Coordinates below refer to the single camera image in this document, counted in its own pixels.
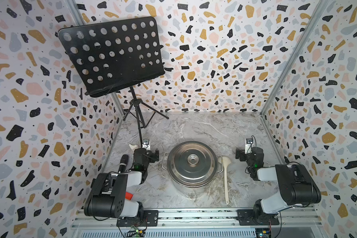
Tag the red block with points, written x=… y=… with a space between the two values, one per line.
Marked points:
x=129 y=196

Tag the left green circuit board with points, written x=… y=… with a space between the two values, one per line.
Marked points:
x=135 y=232

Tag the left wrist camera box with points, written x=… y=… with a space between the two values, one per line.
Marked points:
x=146 y=144

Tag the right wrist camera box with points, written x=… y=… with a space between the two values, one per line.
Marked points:
x=249 y=144

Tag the black cylindrical marker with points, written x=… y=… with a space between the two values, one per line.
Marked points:
x=123 y=163

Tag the green circuit board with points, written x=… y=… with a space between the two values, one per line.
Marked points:
x=263 y=233
x=135 y=232

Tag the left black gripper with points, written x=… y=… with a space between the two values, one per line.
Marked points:
x=153 y=157

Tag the right green circuit board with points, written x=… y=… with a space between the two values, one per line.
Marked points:
x=263 y=233

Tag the small white object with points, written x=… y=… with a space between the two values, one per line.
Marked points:
x=133 y=147

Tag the stainless steel pot lid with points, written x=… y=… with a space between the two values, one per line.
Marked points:
x=192 y=160

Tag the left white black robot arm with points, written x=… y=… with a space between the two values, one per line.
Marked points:
x=107 y=198

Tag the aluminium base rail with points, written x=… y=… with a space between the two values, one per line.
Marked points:
x=223 y=223

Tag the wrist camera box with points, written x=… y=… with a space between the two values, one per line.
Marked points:
x=249 y=144
x=146 y=144

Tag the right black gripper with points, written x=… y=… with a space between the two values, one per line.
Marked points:
x=242 y=154

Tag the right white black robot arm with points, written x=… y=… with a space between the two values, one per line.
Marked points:
x=296 y=187

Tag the black perforated music stand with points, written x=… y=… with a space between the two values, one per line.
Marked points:
x=115 y=55

